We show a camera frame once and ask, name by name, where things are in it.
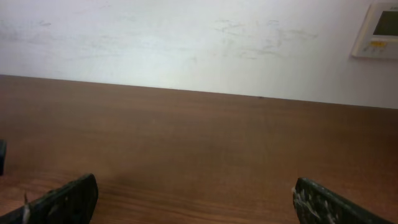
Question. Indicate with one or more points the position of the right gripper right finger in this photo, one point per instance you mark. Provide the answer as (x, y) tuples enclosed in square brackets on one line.
[(315, 204)]

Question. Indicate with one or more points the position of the white wall control panel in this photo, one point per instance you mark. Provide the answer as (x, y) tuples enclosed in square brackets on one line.
[(377, 37)]

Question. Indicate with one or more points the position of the black USB cable long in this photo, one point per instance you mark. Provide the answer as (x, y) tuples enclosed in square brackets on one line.
[(3, 150)]

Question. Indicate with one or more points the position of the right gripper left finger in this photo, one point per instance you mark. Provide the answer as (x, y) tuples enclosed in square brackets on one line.
[(74, 202)]

